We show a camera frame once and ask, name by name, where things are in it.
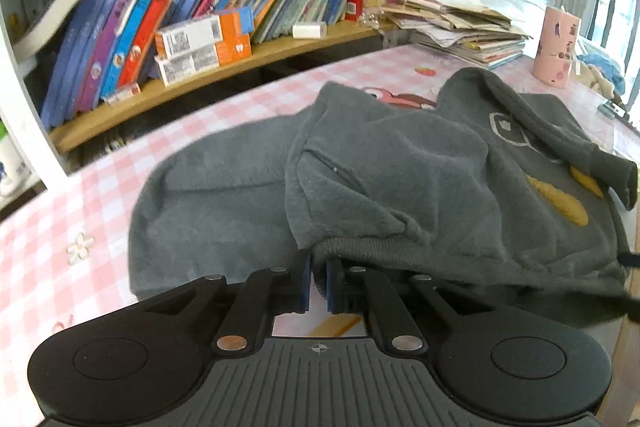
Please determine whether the black and white leaning book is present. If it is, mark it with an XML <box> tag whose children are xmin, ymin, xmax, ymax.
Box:
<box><xmin>12</xmin><ymin>0</ymin><xmax>87</xmax><ymax>60</ymax></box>

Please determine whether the orange and white box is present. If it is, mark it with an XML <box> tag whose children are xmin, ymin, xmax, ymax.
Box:
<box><xmin>155</xmin><ymin>6</ymin><xmax>256</xmax><ymax>59</ymax></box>
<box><xmin>153</xmin><ymin>34</ymin><xmax>252</xmax><ymax>87</ymax></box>

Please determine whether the blue plush toy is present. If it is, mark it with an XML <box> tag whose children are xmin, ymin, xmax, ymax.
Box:
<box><xmin>574</xmin><ymin>40</ymin><xmax>627</xmax><ymax>99</ymax></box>

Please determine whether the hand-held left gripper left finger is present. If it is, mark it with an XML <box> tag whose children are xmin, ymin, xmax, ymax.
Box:
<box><xmin>137</xmin><ymin>251</ymin><xmax>312</xmax><ymax>354</ymax></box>

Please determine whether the stack of papers and booklets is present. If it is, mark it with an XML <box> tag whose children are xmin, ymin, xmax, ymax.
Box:
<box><xmin>382</xmin><ymin>0</ymin><xmax>535</xmax><ymax>70</ymax></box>

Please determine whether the wooden bookshelf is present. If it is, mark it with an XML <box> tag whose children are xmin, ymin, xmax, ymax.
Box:
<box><xmin>0</xmin><ymin>0</ymin><xmax>458</xmax><ymax>154</ymax></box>

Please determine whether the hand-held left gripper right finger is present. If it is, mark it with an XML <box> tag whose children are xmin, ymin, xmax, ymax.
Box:
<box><xmin>326</xmin><ymin>257</ymin><xmax>501</xmax><ymax>353</ymax></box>

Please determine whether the grey sweater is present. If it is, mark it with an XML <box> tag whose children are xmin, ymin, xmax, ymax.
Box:
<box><xmin>127</xmin><ymin>66</ymin><xmax>640</xmax><ymax>328</ymax></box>

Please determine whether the pink printed cylinder container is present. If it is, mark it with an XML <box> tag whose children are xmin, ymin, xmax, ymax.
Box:
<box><xmin>531</xmin><ymin>5</ymin><xmax>581</xmax><ymax>87</ymax></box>

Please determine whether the small red and white box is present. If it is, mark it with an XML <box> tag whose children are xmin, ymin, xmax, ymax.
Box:
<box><xmin>102</xmin><ymin>82</ymin><xmax>142</xmax><ymax>106</ymax></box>

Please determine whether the row of colourful books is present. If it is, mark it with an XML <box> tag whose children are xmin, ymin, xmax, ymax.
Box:
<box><xmin>40</xmin><ymin>0</ymin><xmax>396</xmax><ymax>130</ymax></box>

